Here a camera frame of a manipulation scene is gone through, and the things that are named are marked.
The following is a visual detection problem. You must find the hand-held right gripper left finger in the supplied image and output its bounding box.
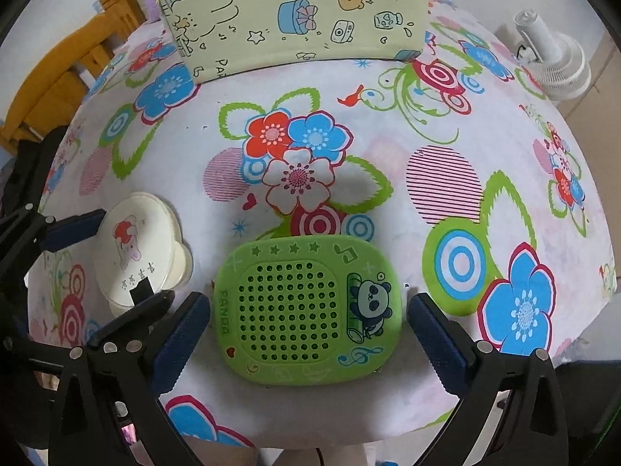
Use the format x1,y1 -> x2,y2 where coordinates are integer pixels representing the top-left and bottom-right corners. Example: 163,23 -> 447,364
49,292 -> 212,466

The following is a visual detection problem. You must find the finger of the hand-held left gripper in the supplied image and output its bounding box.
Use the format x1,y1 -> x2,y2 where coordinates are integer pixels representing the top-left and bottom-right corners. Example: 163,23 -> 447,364
86,289 -> 177,351
0,203 -> 108,275

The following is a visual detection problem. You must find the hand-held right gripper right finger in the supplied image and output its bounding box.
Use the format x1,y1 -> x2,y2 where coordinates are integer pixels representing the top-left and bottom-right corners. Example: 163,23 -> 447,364
409,294 -> 568,466

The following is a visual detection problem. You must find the round cream coaster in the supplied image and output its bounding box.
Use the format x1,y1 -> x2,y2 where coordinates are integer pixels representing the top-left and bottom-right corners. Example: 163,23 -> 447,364
93,193 -> 194,318

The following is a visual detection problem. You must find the green panda speaker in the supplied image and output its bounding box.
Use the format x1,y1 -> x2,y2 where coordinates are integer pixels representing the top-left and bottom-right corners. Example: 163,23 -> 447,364
213,234 -> 405,386

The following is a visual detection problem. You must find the yellow-green cartoon patterned box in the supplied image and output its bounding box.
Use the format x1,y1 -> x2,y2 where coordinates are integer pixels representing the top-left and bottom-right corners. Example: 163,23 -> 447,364
159,0 -> 432,82

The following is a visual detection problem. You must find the orange wooden chair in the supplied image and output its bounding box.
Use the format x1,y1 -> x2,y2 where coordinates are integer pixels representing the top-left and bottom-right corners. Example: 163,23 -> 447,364
0,0 -> 146,153

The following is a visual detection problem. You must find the floral tablecloth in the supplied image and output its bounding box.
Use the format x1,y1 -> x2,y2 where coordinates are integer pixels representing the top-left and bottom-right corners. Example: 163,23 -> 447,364
26,0 -> 621,447

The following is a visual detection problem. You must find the white standing fan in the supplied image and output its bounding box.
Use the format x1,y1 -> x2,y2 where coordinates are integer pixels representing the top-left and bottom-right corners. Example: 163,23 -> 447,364
514,10 -> 592,103

